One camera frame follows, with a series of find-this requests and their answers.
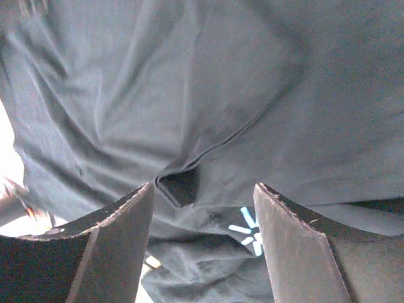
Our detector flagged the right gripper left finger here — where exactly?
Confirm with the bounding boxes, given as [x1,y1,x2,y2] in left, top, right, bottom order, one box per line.
[1,183,154,302]

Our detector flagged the black t-shirt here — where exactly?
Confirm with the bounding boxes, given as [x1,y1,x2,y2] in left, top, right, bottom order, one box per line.
[1,1,403,302]

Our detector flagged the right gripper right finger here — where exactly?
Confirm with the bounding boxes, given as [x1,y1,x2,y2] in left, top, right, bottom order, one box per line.
[254,183,403,302]

